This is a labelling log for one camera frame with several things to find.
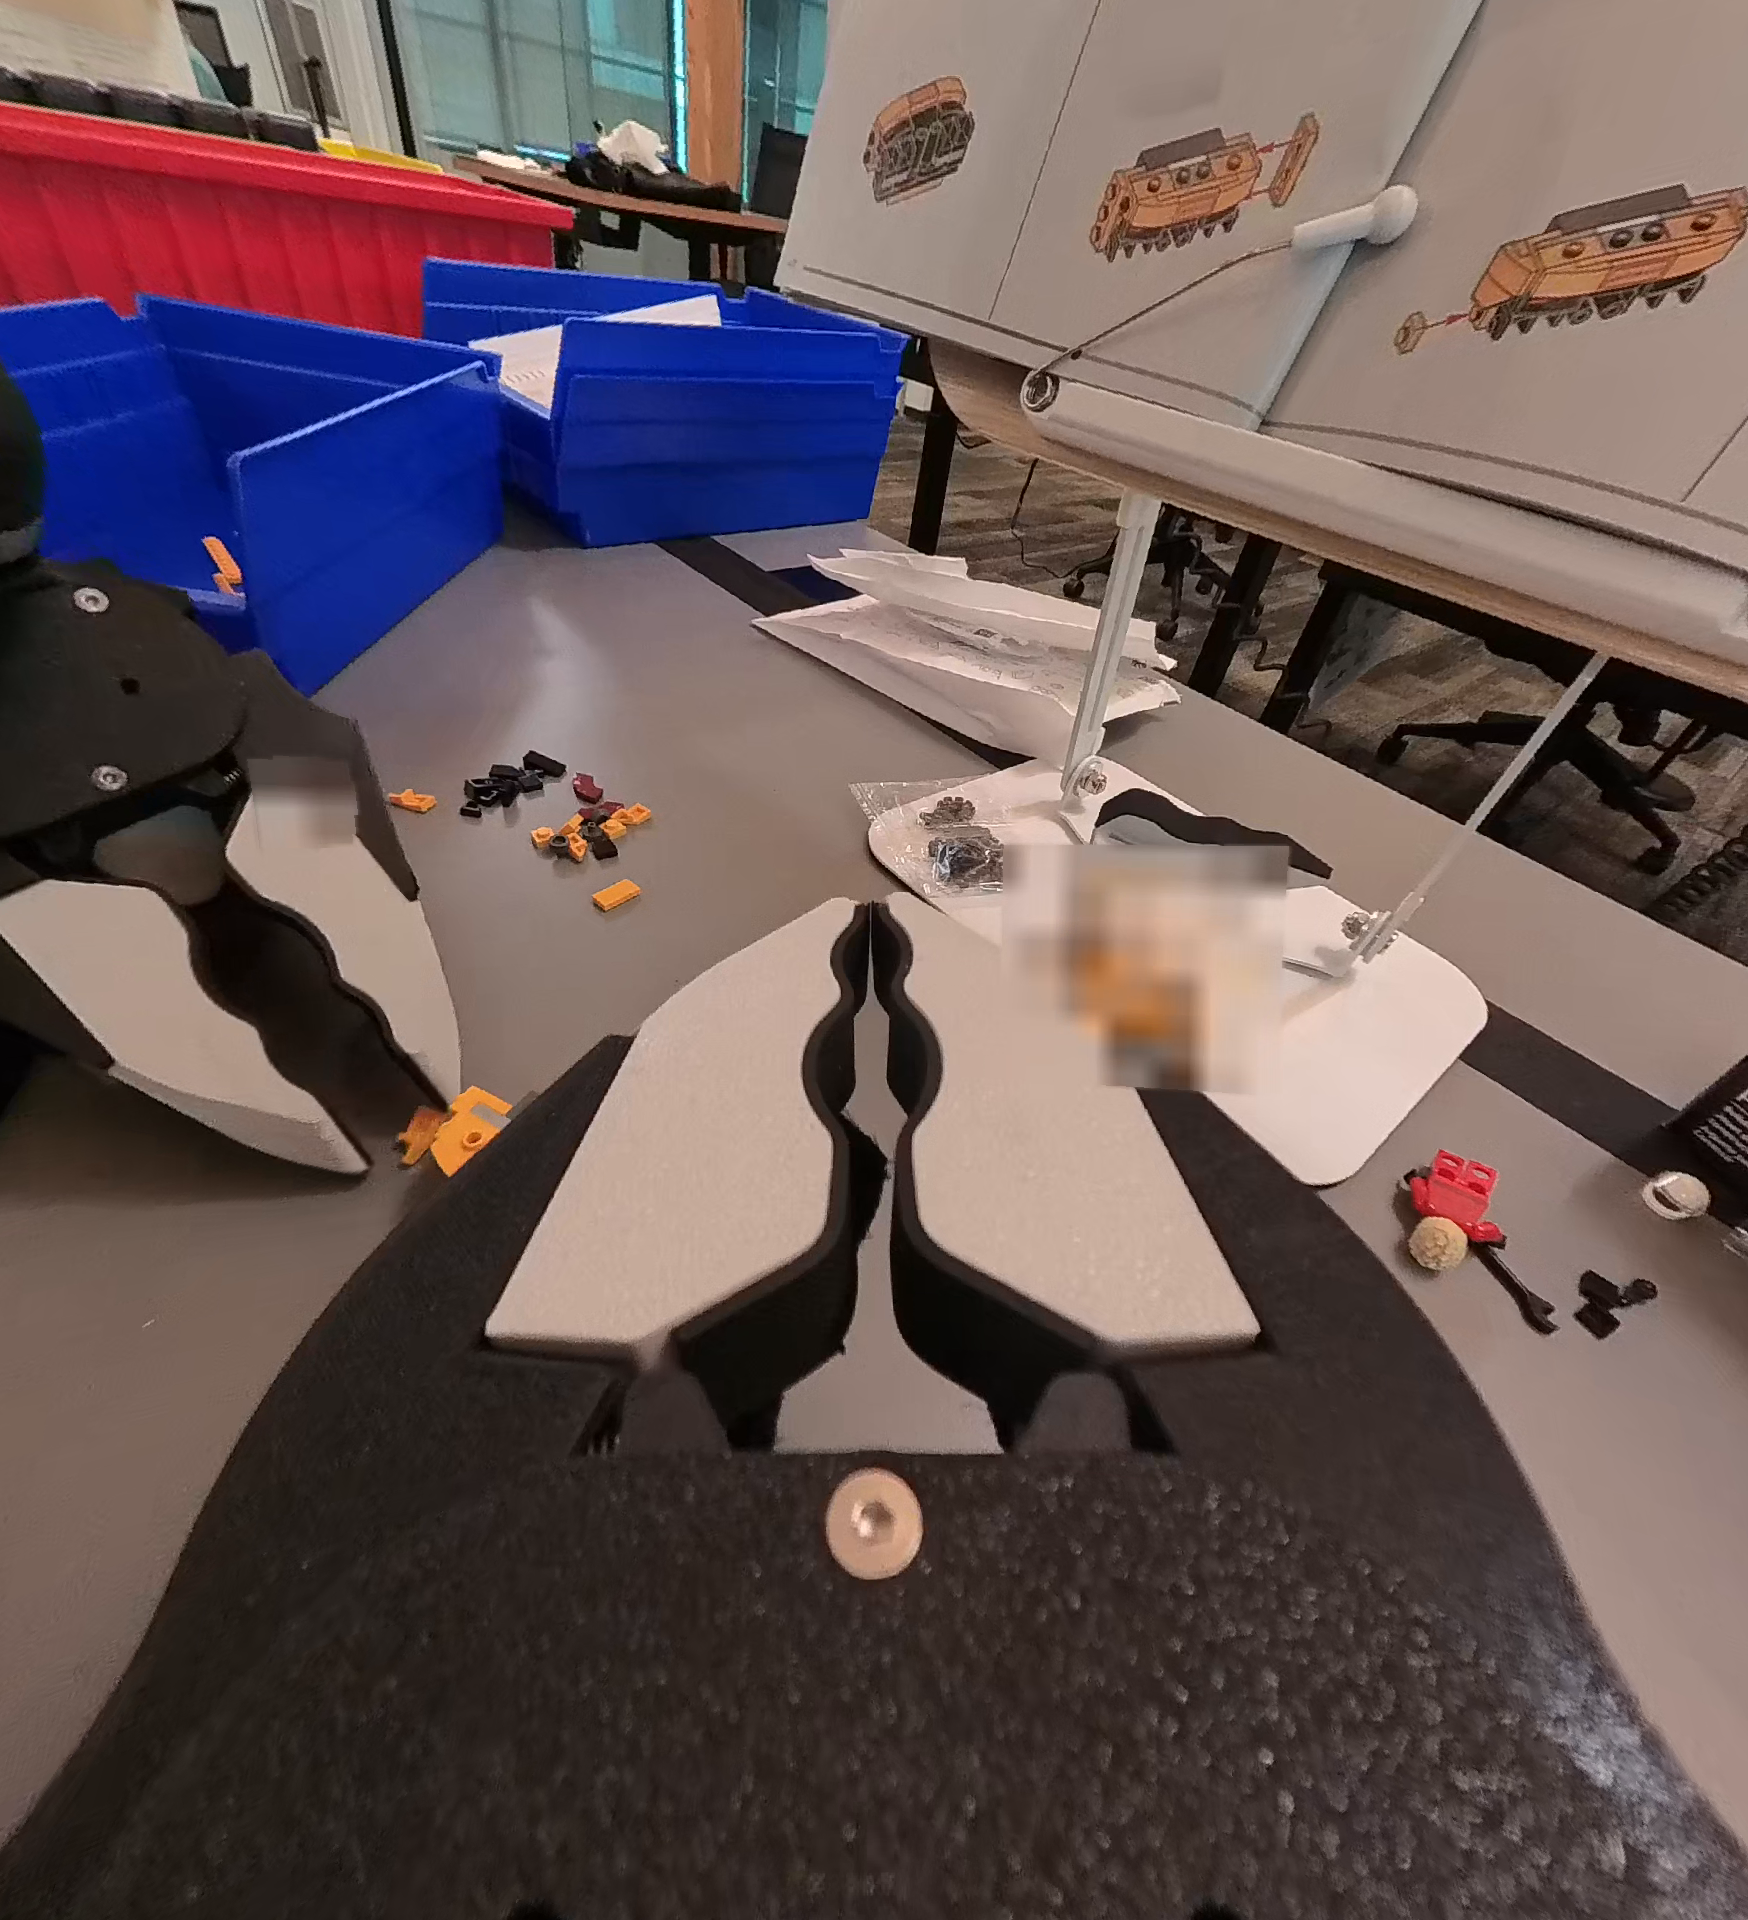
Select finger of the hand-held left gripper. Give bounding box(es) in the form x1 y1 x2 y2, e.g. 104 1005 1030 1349
222 754 466 1111
0 874 438 1176

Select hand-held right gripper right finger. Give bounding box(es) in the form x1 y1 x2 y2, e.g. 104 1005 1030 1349
874 893 1264 1444

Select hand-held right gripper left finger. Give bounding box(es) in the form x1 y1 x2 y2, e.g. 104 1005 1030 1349
485 896 888 1444

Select orange lego bracket piece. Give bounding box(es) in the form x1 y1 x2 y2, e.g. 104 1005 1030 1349
396 1087 513 1176

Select pile of small lego pieces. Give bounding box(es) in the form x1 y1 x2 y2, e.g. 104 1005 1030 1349
462 749 654 872

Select red lego minifigure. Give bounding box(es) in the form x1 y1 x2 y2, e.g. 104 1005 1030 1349
1406 1151 1505 1277

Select black lego wrench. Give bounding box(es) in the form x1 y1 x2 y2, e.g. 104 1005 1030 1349
1480 1241 1557 1334

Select lego instruction booklet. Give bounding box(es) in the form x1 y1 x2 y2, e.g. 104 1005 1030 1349
776 0 1748 514

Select white book stand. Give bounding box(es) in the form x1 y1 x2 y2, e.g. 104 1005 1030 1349
870 184 1748 1191

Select clear bag of dark pieces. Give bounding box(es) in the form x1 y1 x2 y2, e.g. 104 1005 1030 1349
850 781 1019 901

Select red plastic bin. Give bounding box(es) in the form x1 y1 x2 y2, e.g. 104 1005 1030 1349
0 91 575 344

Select torn white paper bag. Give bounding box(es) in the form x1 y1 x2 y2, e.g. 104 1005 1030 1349
754 596 1184 754
808 547 1177 678

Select white paper sheets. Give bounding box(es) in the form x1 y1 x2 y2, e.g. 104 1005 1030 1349
472 295 725 395

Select black office chair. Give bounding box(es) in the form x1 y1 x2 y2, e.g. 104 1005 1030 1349
1375 645 1714 875
1060 500 1265 705

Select background wooden table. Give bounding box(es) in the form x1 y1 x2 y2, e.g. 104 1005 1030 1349
454 148 790 286

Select wooden office desk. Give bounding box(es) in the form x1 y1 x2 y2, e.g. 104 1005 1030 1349
907 342 1748 723

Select black coiled cable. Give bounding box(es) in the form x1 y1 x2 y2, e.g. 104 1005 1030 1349
1655 810 1748 935

